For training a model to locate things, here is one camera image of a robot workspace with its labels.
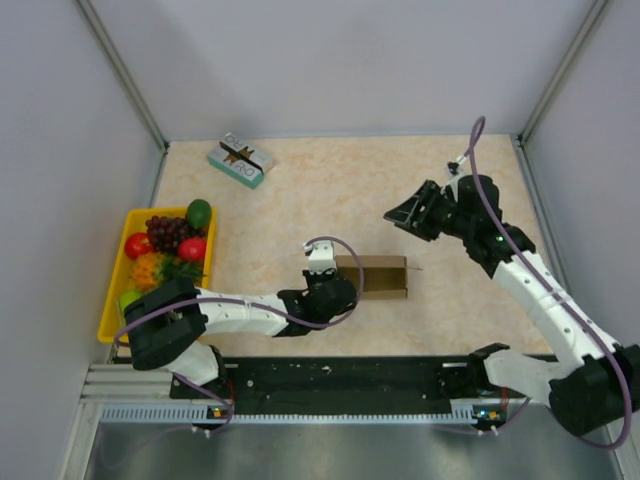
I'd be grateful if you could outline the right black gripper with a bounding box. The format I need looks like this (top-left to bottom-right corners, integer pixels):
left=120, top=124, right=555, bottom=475
left=384, top=180, right=474, bottom=241

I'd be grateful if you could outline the brown cardboard box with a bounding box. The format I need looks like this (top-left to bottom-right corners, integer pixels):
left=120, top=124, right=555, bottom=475
left=335, top=255, right=411, bottom=300

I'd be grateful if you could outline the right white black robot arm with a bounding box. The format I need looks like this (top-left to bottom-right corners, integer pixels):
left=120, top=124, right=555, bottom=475
left=384, top=175, right=639, bottom=436

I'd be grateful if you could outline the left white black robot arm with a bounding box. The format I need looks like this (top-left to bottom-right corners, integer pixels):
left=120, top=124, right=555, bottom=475
left=124, top=270, right=359, bottom=397

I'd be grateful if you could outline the red tomato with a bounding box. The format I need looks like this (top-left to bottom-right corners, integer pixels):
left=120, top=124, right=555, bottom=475
left=178, top=237, right=207, bottom=263

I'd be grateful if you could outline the green avocado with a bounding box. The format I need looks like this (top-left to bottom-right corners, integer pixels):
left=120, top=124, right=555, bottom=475
left=185, top=199, right=212, bottom=229

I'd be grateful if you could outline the white teal printed carton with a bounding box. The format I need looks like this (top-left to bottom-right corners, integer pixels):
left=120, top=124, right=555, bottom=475
left=207, top=132, right=276, bottom=189

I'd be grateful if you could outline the dark purple grape bunch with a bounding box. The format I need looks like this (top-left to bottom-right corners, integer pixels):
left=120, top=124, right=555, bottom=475
left=145, top=216, right=193, bottom=253

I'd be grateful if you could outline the orange bumpy fruit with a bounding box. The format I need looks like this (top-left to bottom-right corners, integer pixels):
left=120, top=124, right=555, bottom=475
left=130, top=252, right=165, bottom=292

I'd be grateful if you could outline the red apple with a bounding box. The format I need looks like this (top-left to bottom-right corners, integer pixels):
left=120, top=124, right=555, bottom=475
left=124, top=232, right=154, bottom=260

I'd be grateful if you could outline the green lime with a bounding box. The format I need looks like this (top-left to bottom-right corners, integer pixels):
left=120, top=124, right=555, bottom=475
left=117, top=289, right=143, bottom=311

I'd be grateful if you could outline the yellow plastic tray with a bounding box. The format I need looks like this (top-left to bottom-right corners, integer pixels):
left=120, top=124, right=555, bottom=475
left=97, top=206, right=216, bottom=344

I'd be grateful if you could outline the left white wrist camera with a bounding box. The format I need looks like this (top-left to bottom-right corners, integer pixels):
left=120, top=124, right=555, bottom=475
left=303, top=240, right=336, bottom=275

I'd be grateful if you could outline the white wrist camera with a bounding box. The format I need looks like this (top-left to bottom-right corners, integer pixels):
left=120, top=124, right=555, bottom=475
left=303, top=240, right=336, bottom=275
left=446, top=156, right=466, bottom=196

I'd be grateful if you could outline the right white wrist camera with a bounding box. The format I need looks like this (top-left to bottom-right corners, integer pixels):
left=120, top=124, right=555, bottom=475
left=446, top=156, right=466, bottom=196

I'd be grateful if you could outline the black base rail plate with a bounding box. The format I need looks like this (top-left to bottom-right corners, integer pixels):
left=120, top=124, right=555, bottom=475
left=169, top=354, right=531, bottom=416

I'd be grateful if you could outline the grey slotted cable duct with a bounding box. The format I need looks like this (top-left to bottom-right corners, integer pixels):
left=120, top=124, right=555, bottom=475
left=100, top=403, right=503, bottom=426

